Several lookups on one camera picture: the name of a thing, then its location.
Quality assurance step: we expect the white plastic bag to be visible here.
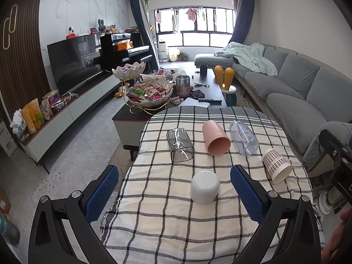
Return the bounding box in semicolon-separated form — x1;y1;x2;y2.
10;110;27;137

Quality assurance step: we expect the yellow rabbit-ear stool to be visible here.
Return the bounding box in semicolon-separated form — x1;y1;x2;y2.
214;65;237;106

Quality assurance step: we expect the dark coffee table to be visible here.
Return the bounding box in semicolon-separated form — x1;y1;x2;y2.
112;67;229;161

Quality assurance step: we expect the plaid paper cup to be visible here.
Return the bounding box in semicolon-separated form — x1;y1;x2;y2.
262;148;293;185

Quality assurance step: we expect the grey bunny plush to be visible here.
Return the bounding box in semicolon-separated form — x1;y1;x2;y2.
97;19;107;40

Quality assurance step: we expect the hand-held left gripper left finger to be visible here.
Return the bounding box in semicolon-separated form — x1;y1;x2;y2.
27;164;120;264

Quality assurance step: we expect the black flat television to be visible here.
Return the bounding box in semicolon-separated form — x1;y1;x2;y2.
47;34;106;97

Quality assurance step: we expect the row of snack bags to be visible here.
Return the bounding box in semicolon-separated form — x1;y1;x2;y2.
20;90;69;134

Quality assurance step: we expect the clear plastic cup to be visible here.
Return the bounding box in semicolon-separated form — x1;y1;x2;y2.
229;119;259;156

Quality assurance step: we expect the white electric heater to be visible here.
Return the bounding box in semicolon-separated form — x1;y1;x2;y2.
313;184;347;215

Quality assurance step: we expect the black upright piano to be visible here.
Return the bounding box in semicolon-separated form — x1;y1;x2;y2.
93;32;154;72

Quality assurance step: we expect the glass jar of nuts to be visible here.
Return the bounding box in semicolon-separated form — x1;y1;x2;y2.
175;75;191;97

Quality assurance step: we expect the brown cardboard box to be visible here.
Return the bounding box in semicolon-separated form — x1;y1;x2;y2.
0;188;11;218

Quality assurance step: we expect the white paper sheet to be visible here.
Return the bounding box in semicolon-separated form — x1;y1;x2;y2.
176;98;209;108

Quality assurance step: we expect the white television cabinet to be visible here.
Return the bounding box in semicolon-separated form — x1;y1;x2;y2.
19;71;124;174

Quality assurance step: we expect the white cup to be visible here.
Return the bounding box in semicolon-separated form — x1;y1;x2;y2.
190;170;220;205

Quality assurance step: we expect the two-tier white snack bowl stand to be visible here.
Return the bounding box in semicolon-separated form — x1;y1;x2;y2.
112;62;175;115

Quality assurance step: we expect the black framed window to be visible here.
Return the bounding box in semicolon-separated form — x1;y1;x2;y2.
154;7;235;47

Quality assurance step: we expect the light green blanket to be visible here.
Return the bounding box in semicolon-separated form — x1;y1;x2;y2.
216;42;278;77

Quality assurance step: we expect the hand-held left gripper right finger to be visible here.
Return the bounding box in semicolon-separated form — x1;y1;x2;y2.
229;164;326;264

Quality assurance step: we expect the grey sofa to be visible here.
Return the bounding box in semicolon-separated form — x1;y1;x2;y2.
194;42;352;176

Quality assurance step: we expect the grey transparent square cup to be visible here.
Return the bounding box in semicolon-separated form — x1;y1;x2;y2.
166;128;195;163

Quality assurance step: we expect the blue curtain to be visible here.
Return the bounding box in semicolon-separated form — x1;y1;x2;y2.
228;0;255;44
128;0;160;69

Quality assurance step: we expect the gold wall ornament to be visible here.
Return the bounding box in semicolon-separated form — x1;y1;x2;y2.
2;5;18;50

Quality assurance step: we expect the person's right hand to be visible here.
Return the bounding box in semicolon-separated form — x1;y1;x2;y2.
322;206;352;264

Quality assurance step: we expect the pink cup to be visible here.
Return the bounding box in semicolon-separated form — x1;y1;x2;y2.
202;120;231;156

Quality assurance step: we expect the black white checked tablecloth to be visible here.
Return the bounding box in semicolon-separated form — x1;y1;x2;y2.
100;106;323;264

